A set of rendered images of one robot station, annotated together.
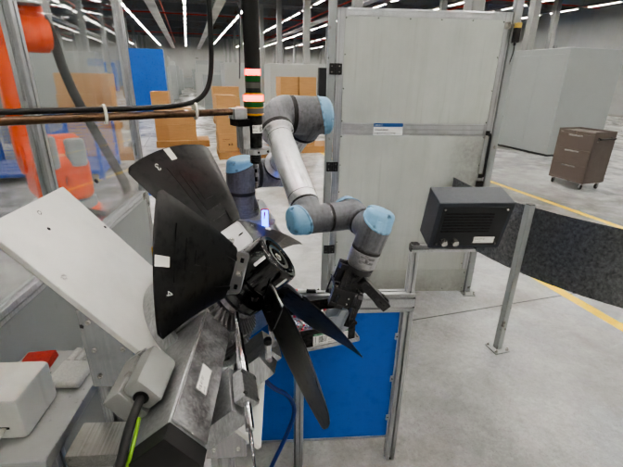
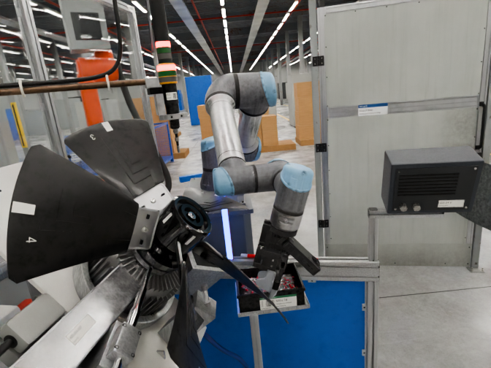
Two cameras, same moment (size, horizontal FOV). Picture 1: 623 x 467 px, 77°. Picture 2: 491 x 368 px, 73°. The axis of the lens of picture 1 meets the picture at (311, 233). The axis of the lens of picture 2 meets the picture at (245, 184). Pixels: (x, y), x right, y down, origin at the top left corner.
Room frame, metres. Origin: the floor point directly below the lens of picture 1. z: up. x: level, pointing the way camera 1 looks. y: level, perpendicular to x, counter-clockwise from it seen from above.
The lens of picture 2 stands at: (0.15, -0.26, 1.49)
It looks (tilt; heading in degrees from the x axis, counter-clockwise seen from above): 15 degrees down; 16
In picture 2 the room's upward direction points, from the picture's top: 6 degrees counter-clockwise
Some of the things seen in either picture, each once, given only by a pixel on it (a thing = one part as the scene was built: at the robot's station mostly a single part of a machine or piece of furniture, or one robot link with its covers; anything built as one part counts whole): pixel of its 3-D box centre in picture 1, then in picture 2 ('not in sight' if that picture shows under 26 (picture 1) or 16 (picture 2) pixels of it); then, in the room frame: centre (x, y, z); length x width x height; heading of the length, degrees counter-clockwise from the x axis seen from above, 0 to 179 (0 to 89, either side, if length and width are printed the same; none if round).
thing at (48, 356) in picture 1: (35, 362); (27, 307); (0.86, 0.74, 0.87); 0.08 x 0.08 x 0.02; 9
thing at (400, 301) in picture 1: (294, 302); (256, 267); (1.27, 0.06, 0.82); 0.90 x 0.04 x 0.08; 94
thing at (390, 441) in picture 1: (397, 388); (371, 364); (1.30, -0.37, 0.39); 0.04 x 0.04 x 0.78; 4
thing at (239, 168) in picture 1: (242, 172); (215, 150); (1.54, 0.28, 1.24); 0.13 x 0.12 x 0.14; 115
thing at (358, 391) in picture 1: (294, 381); (264, 345); (1.27, 0.06, 0.45); 0.82 x 0.02 x 0.66; 94
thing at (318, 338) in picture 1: (316, 322); (268, 287); (1.11, -0.02, 0.85); 0.22 x 0.17 x 0.07; 108
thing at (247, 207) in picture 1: (240, 201); (215, 175); (1.54, 0.29, 1.13); 0.15 x 0.15 x 0.10
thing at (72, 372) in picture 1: (77, 365); not in sight; (0.85, 0.62, 0.87); 0.15 x 0.09 x 0.02; 1
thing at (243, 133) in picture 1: (250, 131); (166, 98); (0.90, 0.14, 1.49); 0.09 x 0.07 x 0.10; 129
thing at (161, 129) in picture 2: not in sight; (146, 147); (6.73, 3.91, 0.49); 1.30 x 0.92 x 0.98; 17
